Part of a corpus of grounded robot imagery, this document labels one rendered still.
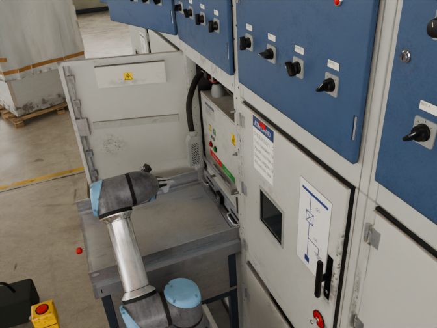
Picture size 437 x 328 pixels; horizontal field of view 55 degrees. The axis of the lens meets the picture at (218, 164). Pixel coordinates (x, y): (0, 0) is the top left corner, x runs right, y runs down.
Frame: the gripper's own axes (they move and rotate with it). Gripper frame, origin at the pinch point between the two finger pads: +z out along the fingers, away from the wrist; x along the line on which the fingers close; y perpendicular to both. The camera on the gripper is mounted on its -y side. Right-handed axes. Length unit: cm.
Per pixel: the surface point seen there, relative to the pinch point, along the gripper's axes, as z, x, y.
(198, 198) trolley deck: 18.7, -11.1, 19.7
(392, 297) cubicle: 14, 120, -36
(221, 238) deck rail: 16.1, 27.8, 17.2
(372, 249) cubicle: 12, 111, -43
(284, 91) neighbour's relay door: 8, 70, -67
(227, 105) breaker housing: 24.9, -0.8, -36.5
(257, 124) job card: 11, 54, -50
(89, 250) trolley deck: -40, 5, 30
